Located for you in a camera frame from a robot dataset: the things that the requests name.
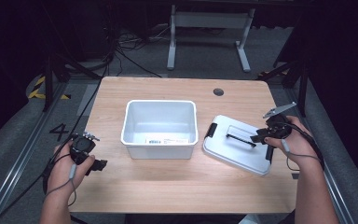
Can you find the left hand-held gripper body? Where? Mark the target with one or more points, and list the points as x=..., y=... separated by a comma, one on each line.
x=81, y=146

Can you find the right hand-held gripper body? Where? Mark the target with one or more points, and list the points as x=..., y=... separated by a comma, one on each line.
x=278, y=128

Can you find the white plastic storage box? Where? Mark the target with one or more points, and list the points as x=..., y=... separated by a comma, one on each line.
x=159, y=129

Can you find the person's right hand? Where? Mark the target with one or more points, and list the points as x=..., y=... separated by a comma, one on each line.
x=301, y=144

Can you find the person's left hand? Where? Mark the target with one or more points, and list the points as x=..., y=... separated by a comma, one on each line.
x=62, y=174

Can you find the black tripod stand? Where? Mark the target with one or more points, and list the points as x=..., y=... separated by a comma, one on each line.
x=48, y=81
x=303, y=87

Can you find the yellow black floor tape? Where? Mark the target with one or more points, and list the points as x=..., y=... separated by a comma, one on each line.
x=34, y=92

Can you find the white metal table frame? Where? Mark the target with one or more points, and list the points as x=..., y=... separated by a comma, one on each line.
x=209, y=20

